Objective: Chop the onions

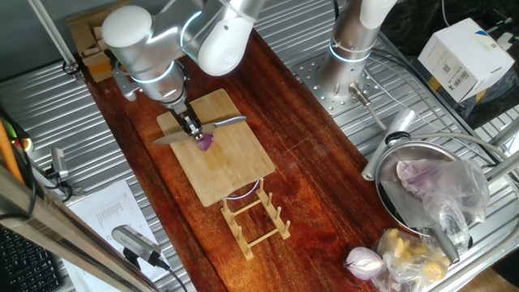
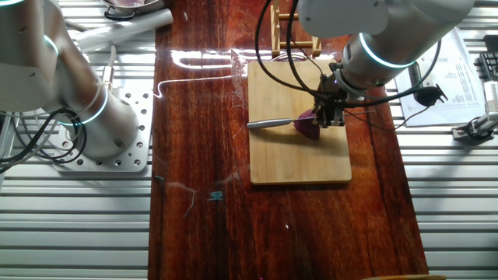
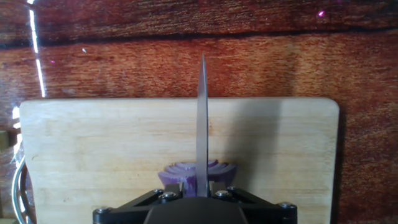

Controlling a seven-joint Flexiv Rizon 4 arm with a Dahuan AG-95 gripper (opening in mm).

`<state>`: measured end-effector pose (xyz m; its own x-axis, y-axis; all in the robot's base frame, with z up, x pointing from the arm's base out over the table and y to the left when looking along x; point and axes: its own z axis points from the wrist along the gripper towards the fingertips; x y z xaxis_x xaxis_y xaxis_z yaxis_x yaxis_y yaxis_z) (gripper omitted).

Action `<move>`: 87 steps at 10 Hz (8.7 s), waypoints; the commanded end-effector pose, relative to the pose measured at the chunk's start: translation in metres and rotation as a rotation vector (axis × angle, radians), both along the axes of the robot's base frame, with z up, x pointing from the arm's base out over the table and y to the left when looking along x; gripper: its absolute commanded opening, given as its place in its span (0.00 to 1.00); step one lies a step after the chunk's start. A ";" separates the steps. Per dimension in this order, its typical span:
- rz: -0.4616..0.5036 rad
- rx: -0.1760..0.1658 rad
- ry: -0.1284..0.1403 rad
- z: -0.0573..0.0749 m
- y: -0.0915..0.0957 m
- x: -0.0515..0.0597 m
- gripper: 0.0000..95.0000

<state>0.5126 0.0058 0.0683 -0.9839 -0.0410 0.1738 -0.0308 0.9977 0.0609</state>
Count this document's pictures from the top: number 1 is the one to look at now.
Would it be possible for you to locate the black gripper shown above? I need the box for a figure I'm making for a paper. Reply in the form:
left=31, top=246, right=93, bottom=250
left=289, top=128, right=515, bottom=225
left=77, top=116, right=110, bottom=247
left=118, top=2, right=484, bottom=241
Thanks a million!
left=169, top=101, right=205, bottom=141

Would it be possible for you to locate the steel kitchen knife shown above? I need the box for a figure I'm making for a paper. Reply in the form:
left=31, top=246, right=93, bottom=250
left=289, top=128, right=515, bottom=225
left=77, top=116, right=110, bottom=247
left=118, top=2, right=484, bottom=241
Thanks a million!
left=152, top=115, right=248, bottom=146

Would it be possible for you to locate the purple onion wedge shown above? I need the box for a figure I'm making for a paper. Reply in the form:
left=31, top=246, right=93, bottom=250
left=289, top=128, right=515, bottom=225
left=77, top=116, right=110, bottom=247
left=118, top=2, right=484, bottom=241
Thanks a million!
left=195, top=133, right=215, bottom=153

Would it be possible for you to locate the bamboo cutting board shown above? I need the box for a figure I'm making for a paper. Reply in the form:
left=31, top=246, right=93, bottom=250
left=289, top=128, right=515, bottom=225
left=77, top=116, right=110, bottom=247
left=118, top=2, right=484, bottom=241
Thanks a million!
left=157, top=88, right=277, bottom=208

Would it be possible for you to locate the dark red wooden plank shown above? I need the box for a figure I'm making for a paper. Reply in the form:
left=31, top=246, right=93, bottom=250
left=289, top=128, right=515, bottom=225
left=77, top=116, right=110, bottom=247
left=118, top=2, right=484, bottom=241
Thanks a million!
left=84, top=28, right=401, bottom=292

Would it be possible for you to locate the wooden peg rack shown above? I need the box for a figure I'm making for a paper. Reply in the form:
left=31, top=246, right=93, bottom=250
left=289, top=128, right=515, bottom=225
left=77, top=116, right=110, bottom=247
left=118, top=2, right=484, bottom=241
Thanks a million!
left=220, top=178, right=293, bottom=262

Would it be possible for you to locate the cardboard box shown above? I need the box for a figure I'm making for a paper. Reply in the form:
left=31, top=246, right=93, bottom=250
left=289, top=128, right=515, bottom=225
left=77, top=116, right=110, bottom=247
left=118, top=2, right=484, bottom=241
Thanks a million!
left=66, top=2, right=131, bottom=84

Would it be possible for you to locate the printed paper sheet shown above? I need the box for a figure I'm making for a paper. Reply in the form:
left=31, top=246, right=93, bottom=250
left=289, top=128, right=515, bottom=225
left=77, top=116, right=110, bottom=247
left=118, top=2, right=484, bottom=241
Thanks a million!
left=62, top=179, right=163, bottom=292

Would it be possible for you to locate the long aluminium bar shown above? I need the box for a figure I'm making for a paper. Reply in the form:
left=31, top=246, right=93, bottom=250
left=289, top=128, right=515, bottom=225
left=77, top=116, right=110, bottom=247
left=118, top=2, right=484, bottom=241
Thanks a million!
left=0, top=164, right=161, bottom=292

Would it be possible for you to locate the thin metal pole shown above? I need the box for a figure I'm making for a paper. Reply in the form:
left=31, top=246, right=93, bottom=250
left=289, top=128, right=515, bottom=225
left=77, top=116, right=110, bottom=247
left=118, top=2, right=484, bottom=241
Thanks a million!
left=27, top=0, right=81, bottom=76

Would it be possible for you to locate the orange stick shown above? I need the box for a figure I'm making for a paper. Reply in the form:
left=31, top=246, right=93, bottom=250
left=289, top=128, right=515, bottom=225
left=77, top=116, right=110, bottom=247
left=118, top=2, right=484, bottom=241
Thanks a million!
left=0, top=120, right=24, bottom=184

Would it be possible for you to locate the round metal bowl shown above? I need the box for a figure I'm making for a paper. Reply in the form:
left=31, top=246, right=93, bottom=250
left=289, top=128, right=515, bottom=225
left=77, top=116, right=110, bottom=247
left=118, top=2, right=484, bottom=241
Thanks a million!
left=374, top=140, right=474, bottom=249

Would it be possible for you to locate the peeled onion half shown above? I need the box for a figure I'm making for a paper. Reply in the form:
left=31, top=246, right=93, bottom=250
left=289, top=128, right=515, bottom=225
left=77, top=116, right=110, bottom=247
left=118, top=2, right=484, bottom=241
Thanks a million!
left=344, top=246, right=386, bottom=281

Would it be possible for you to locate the black keyboard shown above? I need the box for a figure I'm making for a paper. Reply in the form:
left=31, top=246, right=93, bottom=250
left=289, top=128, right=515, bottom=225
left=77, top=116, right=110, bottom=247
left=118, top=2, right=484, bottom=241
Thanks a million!
left=0, top=225, right=64, bottom=292

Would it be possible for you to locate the black plastic bag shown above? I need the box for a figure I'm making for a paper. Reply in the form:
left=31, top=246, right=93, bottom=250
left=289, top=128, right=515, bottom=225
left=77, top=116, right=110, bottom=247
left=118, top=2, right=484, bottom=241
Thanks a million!
left=380, top=0, right=519, bottom=130

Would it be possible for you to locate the clear bag with yellow pieces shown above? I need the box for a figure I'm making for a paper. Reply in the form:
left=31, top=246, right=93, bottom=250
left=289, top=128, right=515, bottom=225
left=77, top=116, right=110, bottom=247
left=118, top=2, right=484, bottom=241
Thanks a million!
left=371, top=227, right=453, bottom=292

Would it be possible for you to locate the clear bag with purple onion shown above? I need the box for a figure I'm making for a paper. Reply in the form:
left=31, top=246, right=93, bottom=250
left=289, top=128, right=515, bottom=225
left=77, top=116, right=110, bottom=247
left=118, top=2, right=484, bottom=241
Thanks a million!
left=396, top=157, right=491, bottom=256

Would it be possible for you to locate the white carton box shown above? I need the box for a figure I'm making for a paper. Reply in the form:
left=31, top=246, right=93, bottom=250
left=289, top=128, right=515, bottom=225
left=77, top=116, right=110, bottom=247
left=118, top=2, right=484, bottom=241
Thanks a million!
left=417, top=17, right=516, bottom=104

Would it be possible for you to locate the aluminium profile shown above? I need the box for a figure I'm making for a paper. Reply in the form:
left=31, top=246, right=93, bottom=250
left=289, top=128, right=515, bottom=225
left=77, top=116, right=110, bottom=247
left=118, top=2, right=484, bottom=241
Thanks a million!
left=484, top=148, right=519, bottom=182
left=487, top=116, right=519, bottom=148

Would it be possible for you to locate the silver camera with black cable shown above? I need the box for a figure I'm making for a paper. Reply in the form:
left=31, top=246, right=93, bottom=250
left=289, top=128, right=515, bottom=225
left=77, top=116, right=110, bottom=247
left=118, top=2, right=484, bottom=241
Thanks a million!
left=110, top=225, right=190, bottom=292

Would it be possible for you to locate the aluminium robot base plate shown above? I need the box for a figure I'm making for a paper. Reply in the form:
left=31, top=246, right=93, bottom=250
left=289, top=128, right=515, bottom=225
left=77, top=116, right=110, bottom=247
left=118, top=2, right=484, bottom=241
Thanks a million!
left=289, top=52, right=387, bottom=119

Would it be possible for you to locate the small silver camera on mount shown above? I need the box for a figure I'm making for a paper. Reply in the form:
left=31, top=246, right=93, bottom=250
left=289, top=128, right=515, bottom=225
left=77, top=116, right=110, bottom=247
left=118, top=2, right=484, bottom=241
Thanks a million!
left=42, top=146, right=75, bottom=203

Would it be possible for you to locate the silver cable connector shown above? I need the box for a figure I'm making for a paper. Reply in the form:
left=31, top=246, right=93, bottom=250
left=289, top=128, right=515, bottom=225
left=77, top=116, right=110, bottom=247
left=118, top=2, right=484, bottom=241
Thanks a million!
left=348, top=82, right=389, bottom=131

